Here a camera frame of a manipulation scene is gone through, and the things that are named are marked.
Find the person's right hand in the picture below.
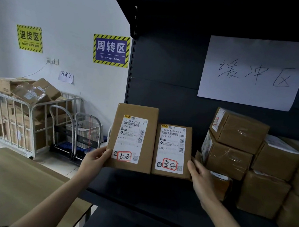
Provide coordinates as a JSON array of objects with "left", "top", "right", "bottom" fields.
[{"left": 182, "top": 159, "right": 224, "bottom": 209}]

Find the person's left hand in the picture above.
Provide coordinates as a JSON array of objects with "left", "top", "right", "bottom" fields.
[{"left": 76, "top": 143, "right": 114, "bottom": 186}]

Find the small brown labelled parcel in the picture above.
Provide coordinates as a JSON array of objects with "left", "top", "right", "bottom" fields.
[{"left": 150, "top": 123, "right": 197, "bottom": 180}]

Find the tall brown labelled parcel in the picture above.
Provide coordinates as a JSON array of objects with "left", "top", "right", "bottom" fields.
[{"left": 104, "top": 102, "right": 160, "bottom": 175}]

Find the person's left forearm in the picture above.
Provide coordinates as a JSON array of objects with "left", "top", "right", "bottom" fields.
[{"left": 9, "top": 163, "right": 91, "bottom": 227}]

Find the white plastic crate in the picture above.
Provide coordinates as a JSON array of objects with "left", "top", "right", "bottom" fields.
[{"left": 63, "top": 118, "right": 103, "bottom": 151}]

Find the stack of brown cardboard boxes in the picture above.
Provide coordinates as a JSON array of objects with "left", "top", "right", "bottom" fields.
[{"left": 186, "top": 105, "right": 299, "bottom": 227}]

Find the white metal cage trolley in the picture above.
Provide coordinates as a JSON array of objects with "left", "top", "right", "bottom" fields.
[{"left": 0, "top": 84, "right": 85, "bottom": 165}]

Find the small white paper note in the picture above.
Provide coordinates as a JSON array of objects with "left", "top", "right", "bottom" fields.
[{"left": 58, "top": 70, "right": 75, "bottom": 84}]

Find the heap of taped cardboard cartons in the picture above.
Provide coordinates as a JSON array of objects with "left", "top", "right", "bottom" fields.
[{"left": 0, "top": 72, "right": 77, "bottom": 157}]

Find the dark metal shelving unit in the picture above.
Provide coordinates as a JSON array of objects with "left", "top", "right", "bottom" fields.
[{"left": 69, "top": 0, "right": 299, "bottom": 227}]

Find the large white handwritten paper sign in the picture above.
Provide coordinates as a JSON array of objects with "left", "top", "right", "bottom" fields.
[{"left": 197, "top": 30, "right": 299, "bottom": 113}]

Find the blue striped-border wall sign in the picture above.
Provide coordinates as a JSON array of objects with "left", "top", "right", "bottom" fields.
[{"left": 90, "top": 33, "right": 132, "bottom": 68}]

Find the white power cable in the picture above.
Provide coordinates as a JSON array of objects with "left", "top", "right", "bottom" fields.
[{"left": 23, "top": 59, "right": 49, "bottom": 81}]

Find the yellow striped-border wall sign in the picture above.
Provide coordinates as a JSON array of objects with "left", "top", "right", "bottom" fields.
[{"left": 13, "top": 24, "right": 46, "bottom": 53}]

